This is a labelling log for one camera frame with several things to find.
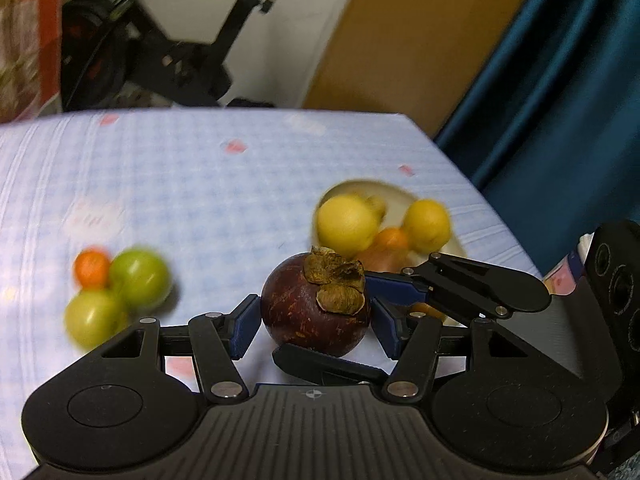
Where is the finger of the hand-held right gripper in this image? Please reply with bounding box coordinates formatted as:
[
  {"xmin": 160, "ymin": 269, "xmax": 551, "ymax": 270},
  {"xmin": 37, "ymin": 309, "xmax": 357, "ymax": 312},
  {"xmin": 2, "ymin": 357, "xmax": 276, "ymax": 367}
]
[
  {"xmin": 365, "ymin": 254, "xmax": 551, "ymax": 318},
  {"xmin": 272, "ymin": 345, "xmax": 392, "ymax": 386}
]

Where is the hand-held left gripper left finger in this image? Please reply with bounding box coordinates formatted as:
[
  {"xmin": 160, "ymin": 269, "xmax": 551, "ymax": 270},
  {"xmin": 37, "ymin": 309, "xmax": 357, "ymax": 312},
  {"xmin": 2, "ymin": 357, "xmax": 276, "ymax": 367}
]
[{"xmin": 100, "ymin": 295, "xmax": 261, "ymax": 402}]

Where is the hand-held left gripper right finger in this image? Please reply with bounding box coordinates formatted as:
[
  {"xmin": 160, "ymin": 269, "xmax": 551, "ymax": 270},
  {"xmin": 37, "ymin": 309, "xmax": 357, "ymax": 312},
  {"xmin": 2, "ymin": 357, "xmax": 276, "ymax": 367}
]
[{"xmin": 370, "ymin": 297, "xmax": 531, "ymax": 402}]

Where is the dark purple mangosteen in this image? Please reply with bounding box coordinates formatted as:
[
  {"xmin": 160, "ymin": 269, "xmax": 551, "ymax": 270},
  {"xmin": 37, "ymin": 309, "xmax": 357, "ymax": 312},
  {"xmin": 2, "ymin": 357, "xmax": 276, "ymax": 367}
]
[{"xmin": 260, "ymin": 246, "xmax": 372, "ymax": 358}]

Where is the yellow citrus fruit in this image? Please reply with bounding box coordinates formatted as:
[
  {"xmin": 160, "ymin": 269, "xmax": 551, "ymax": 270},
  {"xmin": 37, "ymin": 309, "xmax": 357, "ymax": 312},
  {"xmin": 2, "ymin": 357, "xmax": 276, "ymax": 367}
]
[
  {"xmin": 314, "ymin": 195, "xmax": 383, "ymax": 256},
  {"xmin": 402, "ymin": 199, "xmax": 452, "ymax": 251}
]

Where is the beige plate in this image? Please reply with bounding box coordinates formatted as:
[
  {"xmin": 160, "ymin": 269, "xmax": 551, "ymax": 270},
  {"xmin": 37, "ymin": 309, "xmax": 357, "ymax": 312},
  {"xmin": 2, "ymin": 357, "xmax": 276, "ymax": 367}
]
[{"xmin": 310, "ymin": 178, "xmax": 468, "ymax": 273}]

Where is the small printed bottle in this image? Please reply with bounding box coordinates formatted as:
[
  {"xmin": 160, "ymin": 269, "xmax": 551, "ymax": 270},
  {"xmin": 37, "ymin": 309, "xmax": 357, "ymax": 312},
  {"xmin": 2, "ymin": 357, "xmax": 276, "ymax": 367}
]
[{"xmin": 542, "ymin": 252, "xmax": 591, "ymax": 296}]

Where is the green apple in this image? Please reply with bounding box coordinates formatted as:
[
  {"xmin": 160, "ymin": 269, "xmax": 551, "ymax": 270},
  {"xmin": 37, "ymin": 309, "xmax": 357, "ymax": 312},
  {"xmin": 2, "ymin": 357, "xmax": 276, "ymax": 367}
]
[
  {"xmin": 109, "ymin": 246, "xmax": 173, "ymax": 310},
  {"xmin": 64, "ymin": 287, "xmax": 128, "ymax": 348}
]

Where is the checked light blue tablecloth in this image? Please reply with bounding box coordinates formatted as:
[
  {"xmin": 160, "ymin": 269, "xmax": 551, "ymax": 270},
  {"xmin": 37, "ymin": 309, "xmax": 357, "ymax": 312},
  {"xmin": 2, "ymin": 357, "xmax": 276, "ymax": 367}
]
[{"xmin": 0, "ymin": 107, "xmax": 546, "ymax": 480}]

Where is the blue curtain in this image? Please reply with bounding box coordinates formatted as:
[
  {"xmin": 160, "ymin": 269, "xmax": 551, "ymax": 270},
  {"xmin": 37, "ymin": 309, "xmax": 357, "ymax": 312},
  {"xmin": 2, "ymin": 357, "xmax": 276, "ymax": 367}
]
[{"xmin": 432, "ymin": 0, "xmax": 640, "ymax": 276}]

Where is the wooden door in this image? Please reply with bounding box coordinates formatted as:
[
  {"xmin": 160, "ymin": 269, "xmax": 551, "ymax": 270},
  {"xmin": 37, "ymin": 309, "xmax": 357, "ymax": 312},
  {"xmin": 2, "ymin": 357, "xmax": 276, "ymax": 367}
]
[{"xmin": 300, "ymin": 0, "xmax": 548, "ymax": 136}]

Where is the black exercise bike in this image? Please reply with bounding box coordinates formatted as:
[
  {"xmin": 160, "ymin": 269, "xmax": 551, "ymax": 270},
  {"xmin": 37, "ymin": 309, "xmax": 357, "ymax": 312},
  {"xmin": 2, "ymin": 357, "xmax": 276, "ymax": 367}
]
[{"xmin": 60, "ymin": 0, "xmax": 331, "ymax": 108}]

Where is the printed pink backdrop cloth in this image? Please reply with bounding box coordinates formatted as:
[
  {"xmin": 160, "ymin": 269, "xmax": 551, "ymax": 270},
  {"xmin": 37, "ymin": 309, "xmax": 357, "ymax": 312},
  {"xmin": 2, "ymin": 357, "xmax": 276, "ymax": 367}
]
[{"xmin": 0, "ymin": 0, "xmax": 63, "ymax": 123}]

